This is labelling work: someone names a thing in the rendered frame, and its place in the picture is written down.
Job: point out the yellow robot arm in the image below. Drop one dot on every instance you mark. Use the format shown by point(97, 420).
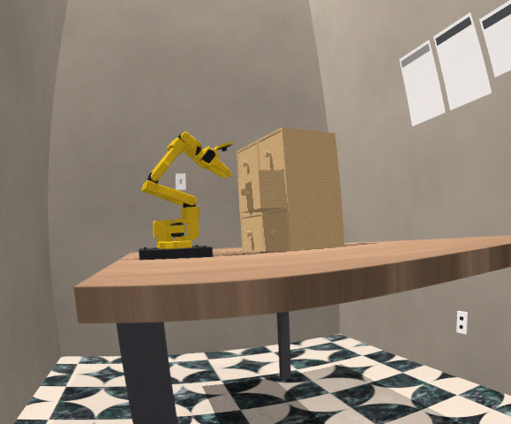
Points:
point(167, 229)

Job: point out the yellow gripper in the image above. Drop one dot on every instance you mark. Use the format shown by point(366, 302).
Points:
point(204, 160)

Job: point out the tan wooden chest of drawers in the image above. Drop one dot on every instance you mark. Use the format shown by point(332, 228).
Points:
point(313, 190)

